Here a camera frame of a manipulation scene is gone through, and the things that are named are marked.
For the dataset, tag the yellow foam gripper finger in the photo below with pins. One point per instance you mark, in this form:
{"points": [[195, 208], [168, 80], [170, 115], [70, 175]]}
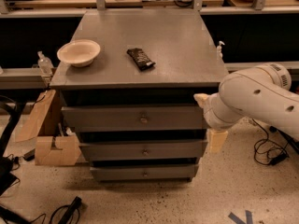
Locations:
{"points": [[200, 98], [215, 139]]}

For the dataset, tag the grey top drawer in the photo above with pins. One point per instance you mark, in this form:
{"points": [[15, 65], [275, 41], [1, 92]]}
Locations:
{"points": [[124, 118]]}

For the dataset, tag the grey drawer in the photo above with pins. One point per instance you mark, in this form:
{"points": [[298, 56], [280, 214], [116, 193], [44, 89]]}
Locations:
{"points": [[144, 172], [143, 150], [124, 118]]}

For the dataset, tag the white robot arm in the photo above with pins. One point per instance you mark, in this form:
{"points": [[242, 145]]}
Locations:
{"points": [[262, 93]]}

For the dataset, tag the grey bottom drawer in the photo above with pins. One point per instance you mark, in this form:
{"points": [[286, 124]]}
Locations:
{"points": [[144, 172]]}

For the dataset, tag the grey drawer cabinet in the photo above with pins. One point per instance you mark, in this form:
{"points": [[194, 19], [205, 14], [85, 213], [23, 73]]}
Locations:
{"points": [[186, 63]]}

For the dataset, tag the grey middle drawer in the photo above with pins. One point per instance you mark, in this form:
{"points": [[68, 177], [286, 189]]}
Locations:
{"points": [[143, 150]]}

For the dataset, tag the white pump bottle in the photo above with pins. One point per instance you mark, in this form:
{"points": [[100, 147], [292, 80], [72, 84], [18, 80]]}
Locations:
{"points": [[219, 48]]}

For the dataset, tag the black snack packet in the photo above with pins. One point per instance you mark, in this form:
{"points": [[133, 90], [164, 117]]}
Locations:
{"points": [[141, 59]]}

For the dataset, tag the white bowl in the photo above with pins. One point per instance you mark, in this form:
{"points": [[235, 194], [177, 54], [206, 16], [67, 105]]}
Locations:
{"points": [[79, 53]]}

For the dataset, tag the cardboard box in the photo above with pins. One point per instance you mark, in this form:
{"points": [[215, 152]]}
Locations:
{"points": [[42, 128]]}

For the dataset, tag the clear sanitizer bottle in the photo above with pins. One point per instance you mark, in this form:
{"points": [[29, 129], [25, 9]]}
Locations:
{"points": [[45, 64]]}

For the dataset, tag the black power strip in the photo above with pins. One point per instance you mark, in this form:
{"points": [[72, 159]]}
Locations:
{"points": [[75, 205]]}

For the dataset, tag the wooden workbench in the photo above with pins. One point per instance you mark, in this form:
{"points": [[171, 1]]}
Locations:
{"points": [[208, 6]]}

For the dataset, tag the black chair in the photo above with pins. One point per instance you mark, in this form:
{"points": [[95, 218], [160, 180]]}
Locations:
{"points": [[6, 164]]}

